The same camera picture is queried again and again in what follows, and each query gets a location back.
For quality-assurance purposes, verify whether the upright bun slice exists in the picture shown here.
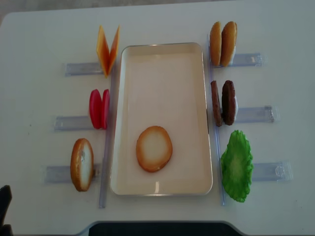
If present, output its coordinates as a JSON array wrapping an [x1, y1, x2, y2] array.
[[209, 21, 221, 66], [220, 21, 237, 67]]

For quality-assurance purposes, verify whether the clear bread holder bar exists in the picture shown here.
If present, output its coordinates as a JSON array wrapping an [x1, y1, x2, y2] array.
[[42, 164, 102, 184]]

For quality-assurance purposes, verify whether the clear patty holder bar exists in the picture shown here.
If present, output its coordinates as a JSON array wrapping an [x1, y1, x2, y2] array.
[[235, 106, 280, 123]]

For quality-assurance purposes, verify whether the upright bread slice left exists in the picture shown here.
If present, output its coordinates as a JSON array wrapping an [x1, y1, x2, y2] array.
[[70, 138, 94, 192]]

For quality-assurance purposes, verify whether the clear bun holder bar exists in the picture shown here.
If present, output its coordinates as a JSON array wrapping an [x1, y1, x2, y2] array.
[[228, 53, 267, 67]]

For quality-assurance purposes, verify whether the clear lettuce holder bar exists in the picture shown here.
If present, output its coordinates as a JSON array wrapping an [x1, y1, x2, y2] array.
[[252, 161, 293, 181]]

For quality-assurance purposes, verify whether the orange cheese slice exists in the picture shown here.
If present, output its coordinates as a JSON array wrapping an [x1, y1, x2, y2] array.
[[108, 25, 120, 74], [96, 25, 109, 78]]

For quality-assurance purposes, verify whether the red tomato slice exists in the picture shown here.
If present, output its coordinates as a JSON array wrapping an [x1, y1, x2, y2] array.
[[101, 89, 110, 130], [89, 89, 102, 129]]

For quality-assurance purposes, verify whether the left upright bun slice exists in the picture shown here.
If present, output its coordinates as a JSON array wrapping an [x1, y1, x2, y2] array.
[[209, 21, 221, 66]]

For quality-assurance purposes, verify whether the clear tomato holder bar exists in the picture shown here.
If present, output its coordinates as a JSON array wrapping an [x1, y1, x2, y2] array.
[[53, 116, 94, 131]]

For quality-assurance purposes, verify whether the right orange cheese slice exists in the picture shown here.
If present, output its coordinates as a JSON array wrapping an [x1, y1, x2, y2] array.
[[108, 25, 120, 74]]

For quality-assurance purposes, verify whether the right upright bun slice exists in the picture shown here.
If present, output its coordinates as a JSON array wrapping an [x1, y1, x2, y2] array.
[[220, 21, 237, 67]]

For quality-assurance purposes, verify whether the clear cheese holder bar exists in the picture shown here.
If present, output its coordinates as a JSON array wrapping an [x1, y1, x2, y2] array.
[[65, 62, 103, 76]]

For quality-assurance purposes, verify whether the left red tomato slice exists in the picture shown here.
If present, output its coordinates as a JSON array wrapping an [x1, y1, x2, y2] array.
[[89, 89, 102, 129]]

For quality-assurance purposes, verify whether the green lettuce leaf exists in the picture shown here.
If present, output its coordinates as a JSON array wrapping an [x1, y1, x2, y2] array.
[[220, 130, 254, 203]]

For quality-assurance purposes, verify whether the left orange cheese slice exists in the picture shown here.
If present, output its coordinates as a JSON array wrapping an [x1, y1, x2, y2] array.
[[96, 25, 109, 78]]

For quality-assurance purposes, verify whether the right dark meat patty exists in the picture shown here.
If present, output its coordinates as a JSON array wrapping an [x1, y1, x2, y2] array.
[[221, 80, 238, 125]]

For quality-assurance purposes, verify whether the white rectangular tray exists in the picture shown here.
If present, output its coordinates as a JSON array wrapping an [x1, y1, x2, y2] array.
[[110, 42, 213, 196]]

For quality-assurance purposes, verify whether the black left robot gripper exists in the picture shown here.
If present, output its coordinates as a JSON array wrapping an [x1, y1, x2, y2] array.
[[0, 185, 13, 236]]

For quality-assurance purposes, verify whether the right red tomato slice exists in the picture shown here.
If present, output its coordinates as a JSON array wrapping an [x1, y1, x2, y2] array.
[[101, 89, 110, 130]]

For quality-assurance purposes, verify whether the bread slice on tray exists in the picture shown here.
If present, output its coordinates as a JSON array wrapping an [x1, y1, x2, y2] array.
[[136, 126, 173, 173]]

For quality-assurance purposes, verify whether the left brown meat patty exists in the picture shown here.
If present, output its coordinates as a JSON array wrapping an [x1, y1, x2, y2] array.
[[211, 81, 222, 127]]

